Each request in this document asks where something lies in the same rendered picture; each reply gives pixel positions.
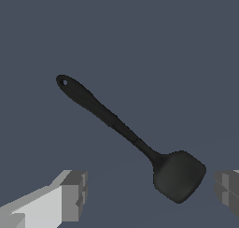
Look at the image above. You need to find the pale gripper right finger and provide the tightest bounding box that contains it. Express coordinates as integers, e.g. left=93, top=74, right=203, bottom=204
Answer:
left=213, top=169, right=239, bottom=220

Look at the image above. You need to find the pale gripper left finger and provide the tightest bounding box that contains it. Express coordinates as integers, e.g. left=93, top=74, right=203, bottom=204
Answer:
left=0, top=169, right=89, bottom=228

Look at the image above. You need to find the black spatula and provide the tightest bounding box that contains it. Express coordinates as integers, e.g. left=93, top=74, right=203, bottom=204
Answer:
left=55, top=74, right=207, bottom=205

